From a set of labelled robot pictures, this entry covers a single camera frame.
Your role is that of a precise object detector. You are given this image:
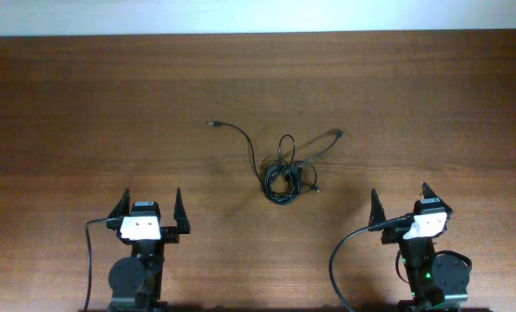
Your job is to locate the left camera cable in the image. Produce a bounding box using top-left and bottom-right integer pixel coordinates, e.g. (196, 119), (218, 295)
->
(82, 218), (124, 312)

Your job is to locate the camera cable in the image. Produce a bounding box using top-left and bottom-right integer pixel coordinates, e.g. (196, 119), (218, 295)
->
(82, 218), (124, 312)
(328, 215), (415, 312)

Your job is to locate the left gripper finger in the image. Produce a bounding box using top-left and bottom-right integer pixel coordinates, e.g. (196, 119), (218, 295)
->
(173, 187), (191, 234)
(108, 188), (130, 218)

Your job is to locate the thin black USB cable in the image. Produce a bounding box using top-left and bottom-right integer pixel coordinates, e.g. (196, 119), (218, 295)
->
(277, 128), (345, 193)

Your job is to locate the right camera cable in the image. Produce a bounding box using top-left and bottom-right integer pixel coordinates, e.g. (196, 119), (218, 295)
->
(328, 215), (415, 312)

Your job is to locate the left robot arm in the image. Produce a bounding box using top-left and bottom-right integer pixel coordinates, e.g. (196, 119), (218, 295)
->
(106, 190), (191, 312)

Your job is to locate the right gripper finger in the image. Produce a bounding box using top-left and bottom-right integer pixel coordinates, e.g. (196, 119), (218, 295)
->
(369, 188), (387, 231)
(421, 182), (447, 207)

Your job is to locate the thick black USB cable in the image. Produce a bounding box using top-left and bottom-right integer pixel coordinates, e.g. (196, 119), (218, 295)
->
(207, 120), (304, 206)

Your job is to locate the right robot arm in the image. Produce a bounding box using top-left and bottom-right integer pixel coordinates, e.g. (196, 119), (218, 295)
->
(369, 183), (473, 311)

